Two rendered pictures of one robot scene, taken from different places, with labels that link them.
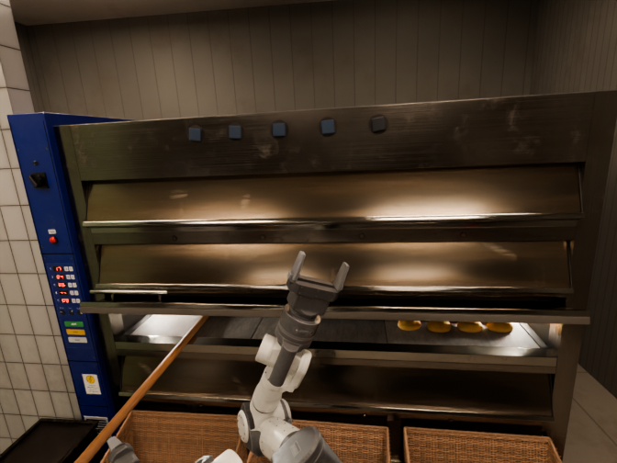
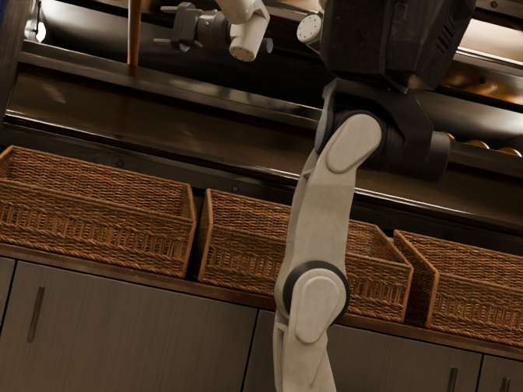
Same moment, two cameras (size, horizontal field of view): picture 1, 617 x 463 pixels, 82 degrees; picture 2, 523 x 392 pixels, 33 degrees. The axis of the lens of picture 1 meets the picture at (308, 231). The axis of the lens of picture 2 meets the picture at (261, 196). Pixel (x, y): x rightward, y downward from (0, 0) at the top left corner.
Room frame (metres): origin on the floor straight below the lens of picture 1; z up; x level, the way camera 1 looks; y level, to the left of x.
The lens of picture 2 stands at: (-1.40, 0.87, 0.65)
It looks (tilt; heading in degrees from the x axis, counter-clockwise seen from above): 4 degrees up; 343
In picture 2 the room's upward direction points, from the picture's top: 12 degrees clockwise
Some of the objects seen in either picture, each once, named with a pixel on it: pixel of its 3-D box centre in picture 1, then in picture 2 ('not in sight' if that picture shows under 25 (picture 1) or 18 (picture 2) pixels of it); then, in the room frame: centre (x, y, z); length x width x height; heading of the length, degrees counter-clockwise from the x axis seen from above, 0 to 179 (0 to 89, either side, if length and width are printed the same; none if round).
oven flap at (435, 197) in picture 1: (308, 197); not in sight; (1.27, -0.01, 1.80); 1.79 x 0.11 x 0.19; 81
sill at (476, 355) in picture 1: (317, 348); (304, 113); (1.30, -0.01, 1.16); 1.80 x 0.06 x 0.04; 81
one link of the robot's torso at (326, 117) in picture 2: not in sight; (384, 131); (0.40, 0.09, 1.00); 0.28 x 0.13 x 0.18; 82
